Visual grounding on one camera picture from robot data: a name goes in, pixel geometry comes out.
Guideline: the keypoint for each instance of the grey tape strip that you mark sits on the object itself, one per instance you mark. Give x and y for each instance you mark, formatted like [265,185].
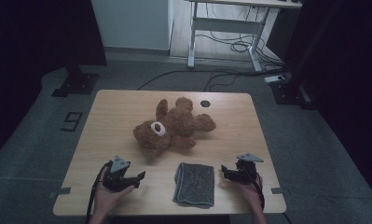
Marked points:
[278,190]
[61,192]

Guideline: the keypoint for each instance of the person's right hand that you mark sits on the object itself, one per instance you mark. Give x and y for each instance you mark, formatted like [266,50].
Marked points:
[249,193]

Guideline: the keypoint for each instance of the brown teddy bear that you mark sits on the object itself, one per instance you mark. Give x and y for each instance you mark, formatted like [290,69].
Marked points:
[174,124]

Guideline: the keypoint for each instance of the grey towel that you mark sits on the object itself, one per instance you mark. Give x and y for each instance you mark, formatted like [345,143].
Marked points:
[194,185]

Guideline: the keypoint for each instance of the white desk frame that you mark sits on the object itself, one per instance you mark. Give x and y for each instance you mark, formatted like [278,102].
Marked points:
[224,25]

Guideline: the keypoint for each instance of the black stand base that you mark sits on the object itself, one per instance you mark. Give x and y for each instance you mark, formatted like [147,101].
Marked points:
[78,82]
[291,93]

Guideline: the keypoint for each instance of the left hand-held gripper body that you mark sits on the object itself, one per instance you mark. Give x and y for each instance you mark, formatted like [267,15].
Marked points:
[117,174]

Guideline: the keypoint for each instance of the dark curtain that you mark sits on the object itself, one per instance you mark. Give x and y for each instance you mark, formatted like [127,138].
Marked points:
[345,77]
[34,46]

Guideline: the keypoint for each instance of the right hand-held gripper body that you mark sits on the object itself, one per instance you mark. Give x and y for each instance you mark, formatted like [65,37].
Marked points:
[246,172]

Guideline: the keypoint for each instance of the person's left hand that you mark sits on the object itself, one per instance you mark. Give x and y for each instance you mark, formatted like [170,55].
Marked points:
[110,197]

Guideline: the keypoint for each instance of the white power strip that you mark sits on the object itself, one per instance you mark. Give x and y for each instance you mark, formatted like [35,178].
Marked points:
[274,79]

